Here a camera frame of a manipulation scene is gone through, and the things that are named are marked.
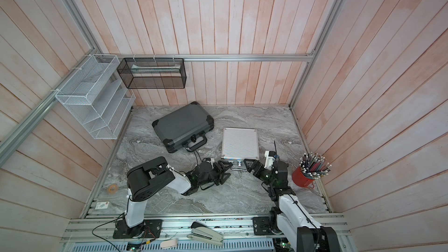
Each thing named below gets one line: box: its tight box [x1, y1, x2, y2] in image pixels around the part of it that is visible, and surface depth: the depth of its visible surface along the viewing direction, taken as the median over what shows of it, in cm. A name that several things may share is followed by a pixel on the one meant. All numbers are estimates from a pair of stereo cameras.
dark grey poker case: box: [151, 101, 215, 154], surface depth 101 cm
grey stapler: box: [186, 221, 224, 247], surface depth 72 cm
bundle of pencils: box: [298, 151, 332, 180], surface depth 77 cm
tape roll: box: [107, 183, 119, 194], surface depth 86 cm
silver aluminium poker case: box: [221, 127, 260, 171], surface depth 97 cm
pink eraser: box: [160, 239, 178, 248], surface depth 70 cm
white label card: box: [94, 201, 110, 210], surface depth 81 cm
